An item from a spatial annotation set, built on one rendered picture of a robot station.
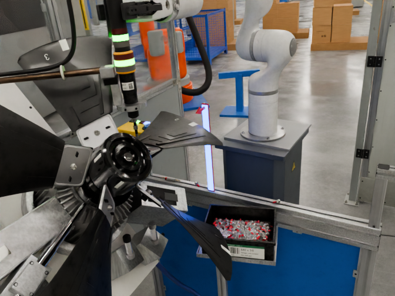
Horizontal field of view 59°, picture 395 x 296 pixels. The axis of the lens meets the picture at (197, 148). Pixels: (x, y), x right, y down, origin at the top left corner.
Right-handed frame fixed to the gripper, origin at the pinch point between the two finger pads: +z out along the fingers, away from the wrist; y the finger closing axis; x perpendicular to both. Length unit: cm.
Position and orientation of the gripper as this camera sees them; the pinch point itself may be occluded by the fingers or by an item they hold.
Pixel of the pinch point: (115, 11)
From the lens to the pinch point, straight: 79.8
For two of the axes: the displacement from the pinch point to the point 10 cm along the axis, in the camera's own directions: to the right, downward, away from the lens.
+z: -4.8, 4.1, -7.8
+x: -0.8, -9.0, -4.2
